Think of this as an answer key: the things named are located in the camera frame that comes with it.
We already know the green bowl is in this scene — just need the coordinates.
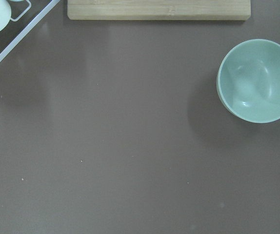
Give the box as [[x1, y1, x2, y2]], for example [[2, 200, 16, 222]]
[[216, 39, 280, 123]]

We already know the bamboo cutting board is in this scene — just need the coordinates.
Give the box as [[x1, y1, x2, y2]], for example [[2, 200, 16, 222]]
[[67, 0, 251, 20]]

